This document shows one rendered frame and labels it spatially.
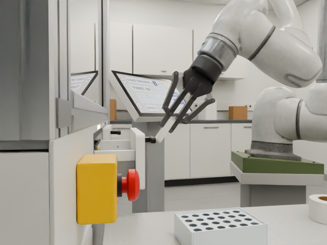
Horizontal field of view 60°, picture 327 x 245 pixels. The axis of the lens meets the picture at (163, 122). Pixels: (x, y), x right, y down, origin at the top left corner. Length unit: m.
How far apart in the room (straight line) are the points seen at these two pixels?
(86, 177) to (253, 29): 0.54
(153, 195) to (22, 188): 1.44
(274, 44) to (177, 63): 3.53
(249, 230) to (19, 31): 0.39
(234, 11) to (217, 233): 0.51
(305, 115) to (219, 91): 3.79
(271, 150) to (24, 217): 0.98
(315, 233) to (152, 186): 1.16
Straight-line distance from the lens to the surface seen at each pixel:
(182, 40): 4.33
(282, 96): 1.14
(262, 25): 0.75
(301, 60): 0.76
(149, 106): 1.46
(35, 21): 0.24
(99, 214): 0.34
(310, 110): 1.10
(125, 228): 0.55
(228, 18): 0.74
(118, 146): 0.81
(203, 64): 0.70
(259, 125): 1.15
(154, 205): 1.68
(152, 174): 1.62
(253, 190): 1.12
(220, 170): 4.11
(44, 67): 0.23
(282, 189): 1.14
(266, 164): 1.07
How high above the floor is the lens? 0.96
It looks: 1 degrees down
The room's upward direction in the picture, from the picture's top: straight up
